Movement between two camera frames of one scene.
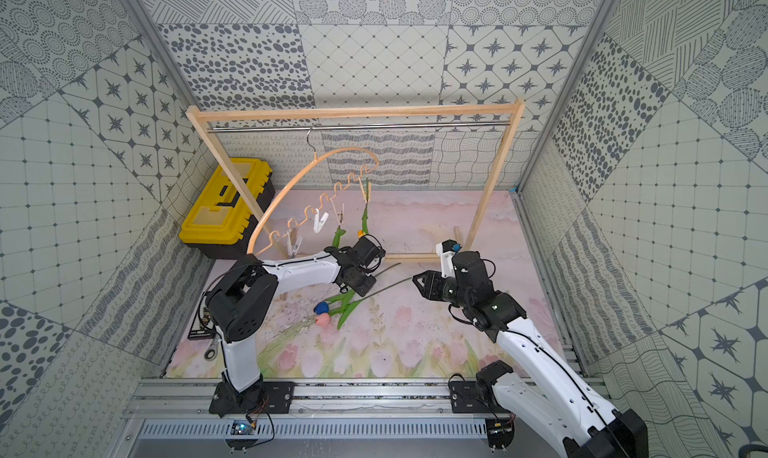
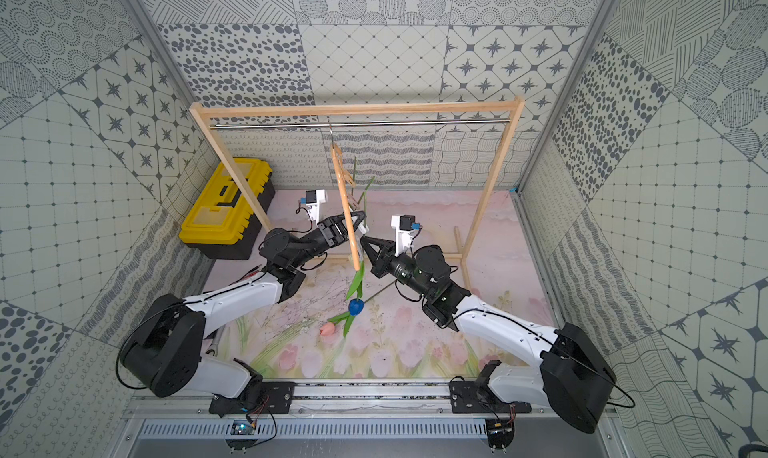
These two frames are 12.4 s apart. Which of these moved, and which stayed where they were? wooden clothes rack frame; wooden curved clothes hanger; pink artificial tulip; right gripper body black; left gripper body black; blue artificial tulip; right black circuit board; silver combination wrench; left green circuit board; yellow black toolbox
Moved: pink artificial tulip; blue artificial tulip; right gripper body black; left gripper body black; wooden curved clothes hanger
Stayed: yellow black toolbox; left green circuit board; right black circuit board; wooden clothes rack frame; silver combination wrench
